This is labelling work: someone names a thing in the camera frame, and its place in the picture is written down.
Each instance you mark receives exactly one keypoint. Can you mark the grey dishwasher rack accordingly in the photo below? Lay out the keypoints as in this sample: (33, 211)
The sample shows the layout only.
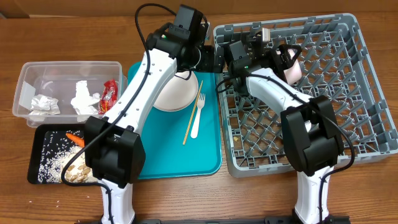
(334, 62)

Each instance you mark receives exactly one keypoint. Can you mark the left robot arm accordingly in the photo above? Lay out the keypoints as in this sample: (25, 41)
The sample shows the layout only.
(113, 146)

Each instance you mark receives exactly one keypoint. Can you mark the wooden chopstick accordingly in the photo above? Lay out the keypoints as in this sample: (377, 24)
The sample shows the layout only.
(192, 114)

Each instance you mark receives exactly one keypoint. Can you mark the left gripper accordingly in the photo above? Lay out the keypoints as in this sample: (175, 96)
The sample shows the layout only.
(211, 63)

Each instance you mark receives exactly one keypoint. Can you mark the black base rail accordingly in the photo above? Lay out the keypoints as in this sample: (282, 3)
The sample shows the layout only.
(267, 220)

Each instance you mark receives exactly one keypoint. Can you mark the rice and peanut shells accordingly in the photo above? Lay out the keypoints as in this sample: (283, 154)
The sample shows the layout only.
(55, 152)

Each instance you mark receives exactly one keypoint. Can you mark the teal plastic tray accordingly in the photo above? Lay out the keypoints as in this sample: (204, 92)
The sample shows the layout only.
(166, 154)

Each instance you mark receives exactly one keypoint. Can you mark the black plastic tray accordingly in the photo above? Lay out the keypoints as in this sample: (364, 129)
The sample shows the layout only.
(38, 140)

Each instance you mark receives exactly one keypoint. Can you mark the pink plate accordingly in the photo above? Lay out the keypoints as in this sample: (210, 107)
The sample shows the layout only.
(178, 93)

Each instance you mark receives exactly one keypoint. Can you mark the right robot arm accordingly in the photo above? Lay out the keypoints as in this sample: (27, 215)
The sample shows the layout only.
(311, 136)

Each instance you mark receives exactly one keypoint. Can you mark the white plastic fork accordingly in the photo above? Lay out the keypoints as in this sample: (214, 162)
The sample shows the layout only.
(196, 123)

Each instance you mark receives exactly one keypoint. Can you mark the red snack wrapper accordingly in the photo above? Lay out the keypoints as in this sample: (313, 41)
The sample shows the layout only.
(109, 96)

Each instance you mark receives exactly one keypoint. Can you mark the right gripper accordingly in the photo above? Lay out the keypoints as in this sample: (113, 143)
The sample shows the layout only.
(288, 48)

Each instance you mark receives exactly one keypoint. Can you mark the white napkin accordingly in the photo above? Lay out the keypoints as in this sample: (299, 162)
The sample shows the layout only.
(83, 102)
(44, 105)

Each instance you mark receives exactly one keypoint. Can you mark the clear plastic bin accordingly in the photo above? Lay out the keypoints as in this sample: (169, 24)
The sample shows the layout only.
(58, 79)

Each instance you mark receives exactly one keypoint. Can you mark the small pink bowl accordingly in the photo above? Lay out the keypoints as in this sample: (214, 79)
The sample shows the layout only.
(293, 74)

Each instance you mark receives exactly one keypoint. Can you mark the orange carrot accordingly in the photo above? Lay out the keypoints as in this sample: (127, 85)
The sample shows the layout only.
(77, 140)

